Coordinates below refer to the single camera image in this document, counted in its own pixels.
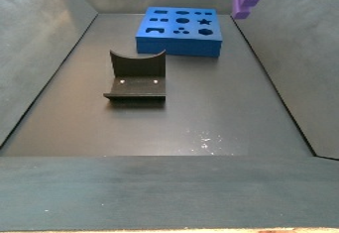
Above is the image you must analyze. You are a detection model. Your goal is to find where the black curved holder stand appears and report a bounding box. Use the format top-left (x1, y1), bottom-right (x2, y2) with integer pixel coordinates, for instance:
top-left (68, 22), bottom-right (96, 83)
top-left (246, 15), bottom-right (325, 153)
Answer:
top-left (102, 52), bottom-right (165, 100)

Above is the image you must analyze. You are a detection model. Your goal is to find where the blue foam shape board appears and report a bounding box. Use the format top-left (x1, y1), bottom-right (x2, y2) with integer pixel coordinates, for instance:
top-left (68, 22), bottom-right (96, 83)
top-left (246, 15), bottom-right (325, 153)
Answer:
top-left (134, 7), bottom-right (222, 58)

